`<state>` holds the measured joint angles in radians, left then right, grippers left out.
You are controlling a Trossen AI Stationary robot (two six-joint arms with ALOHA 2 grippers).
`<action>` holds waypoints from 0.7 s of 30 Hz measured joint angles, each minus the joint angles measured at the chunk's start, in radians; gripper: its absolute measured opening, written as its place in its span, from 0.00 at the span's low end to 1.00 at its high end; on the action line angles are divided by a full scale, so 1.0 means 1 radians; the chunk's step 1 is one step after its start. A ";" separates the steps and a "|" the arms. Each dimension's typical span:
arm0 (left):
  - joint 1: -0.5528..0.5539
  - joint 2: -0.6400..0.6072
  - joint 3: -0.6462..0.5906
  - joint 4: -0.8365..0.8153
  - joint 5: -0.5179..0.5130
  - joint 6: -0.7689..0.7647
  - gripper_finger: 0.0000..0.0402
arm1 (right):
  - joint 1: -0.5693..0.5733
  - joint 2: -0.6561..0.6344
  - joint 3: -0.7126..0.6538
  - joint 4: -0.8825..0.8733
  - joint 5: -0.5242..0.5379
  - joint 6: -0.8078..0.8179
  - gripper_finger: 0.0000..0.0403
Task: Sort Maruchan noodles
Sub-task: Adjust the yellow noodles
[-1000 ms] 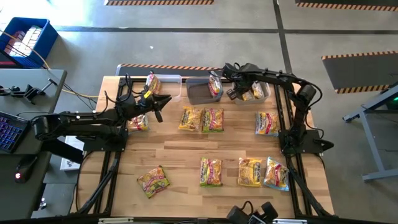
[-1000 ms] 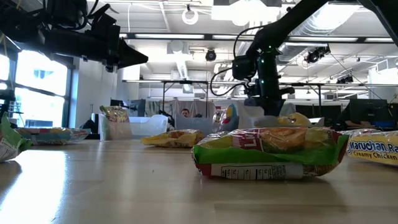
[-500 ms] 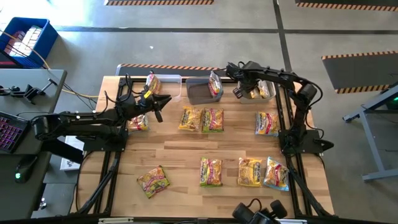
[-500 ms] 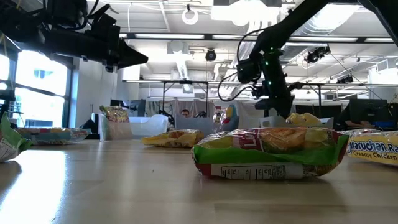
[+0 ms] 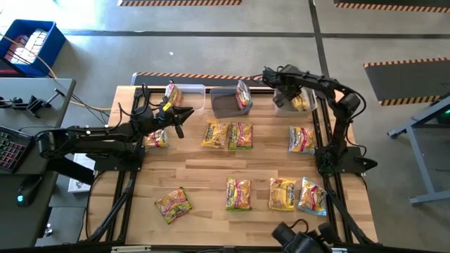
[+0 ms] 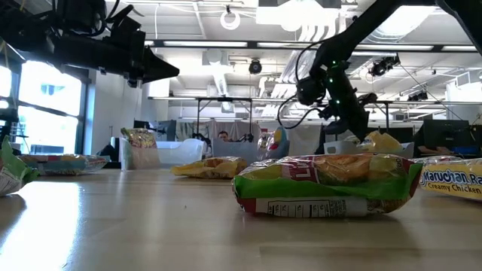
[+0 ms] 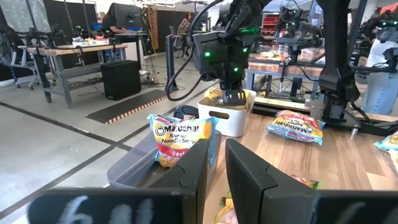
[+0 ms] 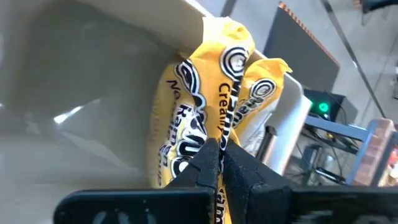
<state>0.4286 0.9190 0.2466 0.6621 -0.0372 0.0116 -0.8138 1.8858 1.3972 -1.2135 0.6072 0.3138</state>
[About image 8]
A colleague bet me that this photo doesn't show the black hazard-striped floor mat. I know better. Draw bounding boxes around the black hazard-striped floor mat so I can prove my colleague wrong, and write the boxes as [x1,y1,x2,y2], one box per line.
[262,1,341,93]

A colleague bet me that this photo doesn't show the yellow Maruchan noodle pack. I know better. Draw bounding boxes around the yellow Maruchan noodle pack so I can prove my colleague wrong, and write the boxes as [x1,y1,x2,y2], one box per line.
[231,57,293,147]
[146,17,257,224]

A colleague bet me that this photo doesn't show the black device with green light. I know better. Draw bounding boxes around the black device with green light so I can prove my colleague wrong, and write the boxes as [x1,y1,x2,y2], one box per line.
[303,88,358,124]

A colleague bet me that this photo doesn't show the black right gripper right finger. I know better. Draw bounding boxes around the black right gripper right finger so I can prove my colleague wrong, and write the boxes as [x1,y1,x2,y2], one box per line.
[223,139,293,224]

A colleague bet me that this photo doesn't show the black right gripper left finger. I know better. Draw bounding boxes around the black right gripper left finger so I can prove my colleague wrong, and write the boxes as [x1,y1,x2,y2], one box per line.
[166,139,220,189]

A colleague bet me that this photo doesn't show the grey metal frame table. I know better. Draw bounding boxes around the grey metal frame table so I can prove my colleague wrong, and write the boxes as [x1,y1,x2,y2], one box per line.
[303,114,398,187]

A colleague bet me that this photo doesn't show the light grey plastic bin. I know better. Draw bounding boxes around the light grey plastic bin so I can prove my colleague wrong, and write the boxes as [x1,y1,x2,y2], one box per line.
[0,0,313,224]

